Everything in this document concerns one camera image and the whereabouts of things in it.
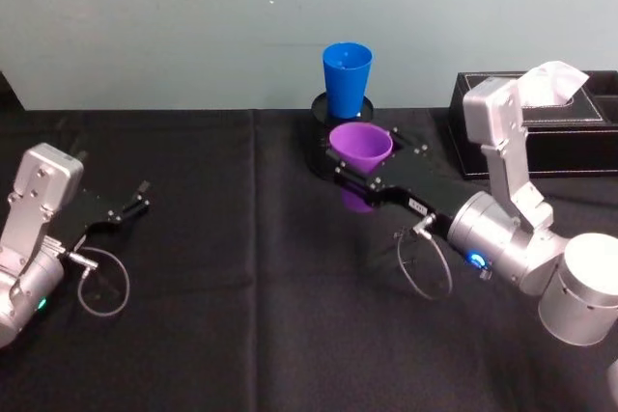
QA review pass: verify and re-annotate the black leather tissue box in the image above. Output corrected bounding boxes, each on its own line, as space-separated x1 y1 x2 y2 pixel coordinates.
446 70 618 182

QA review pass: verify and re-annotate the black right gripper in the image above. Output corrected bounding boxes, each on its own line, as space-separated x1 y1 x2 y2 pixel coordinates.
325 126 467 235

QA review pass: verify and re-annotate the thin right gripper cable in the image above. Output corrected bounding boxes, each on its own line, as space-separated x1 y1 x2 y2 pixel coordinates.
394 215 456 301

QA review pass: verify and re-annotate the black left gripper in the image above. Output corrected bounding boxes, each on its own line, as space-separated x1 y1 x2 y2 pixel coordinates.
57 150 152 247

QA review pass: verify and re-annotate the black round coaster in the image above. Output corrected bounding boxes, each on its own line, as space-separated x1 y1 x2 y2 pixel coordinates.
311 92 379 125

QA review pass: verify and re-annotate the blue plastic cup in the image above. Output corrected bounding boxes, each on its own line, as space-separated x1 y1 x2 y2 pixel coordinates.
322 41 375 120

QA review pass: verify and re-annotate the white paper tissue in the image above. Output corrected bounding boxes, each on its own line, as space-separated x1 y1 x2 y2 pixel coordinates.
516 62 591 107

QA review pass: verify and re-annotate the black table cloth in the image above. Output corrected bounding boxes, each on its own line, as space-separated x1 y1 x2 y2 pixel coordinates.
0 69 618 412

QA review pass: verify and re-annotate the purple plastic cup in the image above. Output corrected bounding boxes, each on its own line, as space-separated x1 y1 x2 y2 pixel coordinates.
327 123 393 214

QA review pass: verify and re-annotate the thin left gripper cable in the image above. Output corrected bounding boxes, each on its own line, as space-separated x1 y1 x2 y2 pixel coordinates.
65 246 132 319

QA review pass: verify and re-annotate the thin gripper cable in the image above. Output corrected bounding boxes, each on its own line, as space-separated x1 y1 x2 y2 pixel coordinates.
394 215 456 301
65 246 132 319

